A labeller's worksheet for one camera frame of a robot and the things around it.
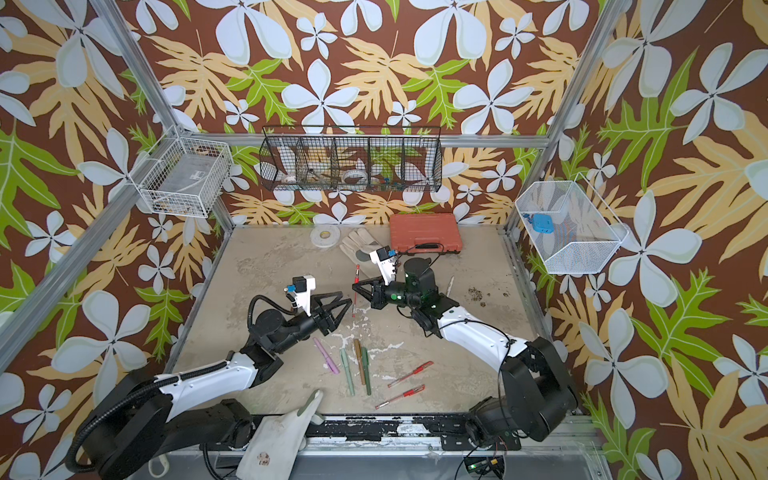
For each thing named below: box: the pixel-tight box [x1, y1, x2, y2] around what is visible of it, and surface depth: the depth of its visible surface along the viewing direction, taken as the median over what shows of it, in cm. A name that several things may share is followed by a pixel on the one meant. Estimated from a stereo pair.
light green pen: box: [340, 348, 355, 396], surface depth 86 cm
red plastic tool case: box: [390, 213, 462, 254], surface depth 117 cm
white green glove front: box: [236, 389, 323, 480], surface depth 72 cm
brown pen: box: [353, 338, 366, 385], surface depth 88 cm
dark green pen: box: [361, 347, 372, 396], surface depth 86 cm
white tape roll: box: [310, 225, 341, 248], surface depth 118 cm
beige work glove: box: [339, 228, 381, 265], surface depth 114 cm
